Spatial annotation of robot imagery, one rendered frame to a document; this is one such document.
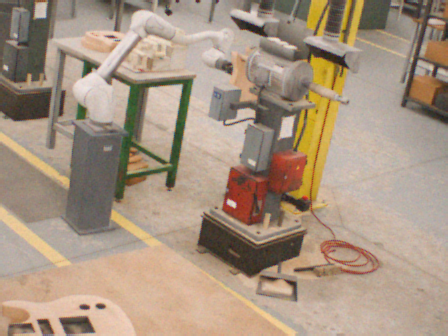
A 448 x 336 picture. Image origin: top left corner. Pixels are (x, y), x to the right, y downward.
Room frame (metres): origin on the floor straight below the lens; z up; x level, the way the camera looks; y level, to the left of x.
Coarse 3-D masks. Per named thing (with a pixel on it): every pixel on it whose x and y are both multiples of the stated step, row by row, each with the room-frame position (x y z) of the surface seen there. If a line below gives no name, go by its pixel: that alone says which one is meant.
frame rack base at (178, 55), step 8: (152, 48) 5.82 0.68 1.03; (160, 48) 5.76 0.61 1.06; (168, 48) 5.71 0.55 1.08; (176, 48) 5.70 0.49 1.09; (184, 48) 5.76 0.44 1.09; (168, 56) 5.70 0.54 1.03; (176, 56) 5.71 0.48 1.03; (184, 56) 5.77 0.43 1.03; (176, 64) 5.73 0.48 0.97; (184, 64) 5.78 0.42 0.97
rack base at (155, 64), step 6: (150, 54) 5.68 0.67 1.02; (132, 60) 5.71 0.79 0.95; (138, 60) 5.67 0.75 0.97; (150, 60) 5.58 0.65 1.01; (156, 60) 5.58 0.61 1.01; (162, 60) 5.62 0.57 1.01; (168, 60) 5.66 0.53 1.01; (150, 66) 5.57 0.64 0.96; (156, 66) 5.59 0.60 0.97; (162, 66) 5.63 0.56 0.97; (168, 66) 5.67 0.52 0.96
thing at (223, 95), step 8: (216, 88) 4.83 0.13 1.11; (224, 88) 4.84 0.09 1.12; (232, 88) 4.87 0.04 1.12; (240, 88) 4.91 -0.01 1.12; (216, 96) 4.82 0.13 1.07; (224, 96) 4.79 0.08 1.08; (232, 96) 4.85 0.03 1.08; (216, 104) 4.81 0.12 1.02; (224, 104) 4.80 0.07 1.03; (216, 112) 4.80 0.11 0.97; (224, 112) 4.81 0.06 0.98; (232, 112) 4.87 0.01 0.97; (224, 120) 4.84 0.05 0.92; (240, 120) 4.87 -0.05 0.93
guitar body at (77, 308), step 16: (16, 304) 2.21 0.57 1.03; (32, 304) 2.23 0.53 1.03; (48, 304) 2.25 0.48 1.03; (64, 304) 2.28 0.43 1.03; (80, 304) 2.30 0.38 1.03; (96, 304) 2.32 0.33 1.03; (112, 304) 2.34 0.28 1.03; (32, 320) 2.14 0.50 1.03; (48, 320) 2.17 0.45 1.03; (64, 320) 2.20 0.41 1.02; (80, 320) 2.23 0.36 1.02; (96, 320) 2.22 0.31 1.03; (112, 320) 2.24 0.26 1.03; (128, 320) 2.26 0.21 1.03
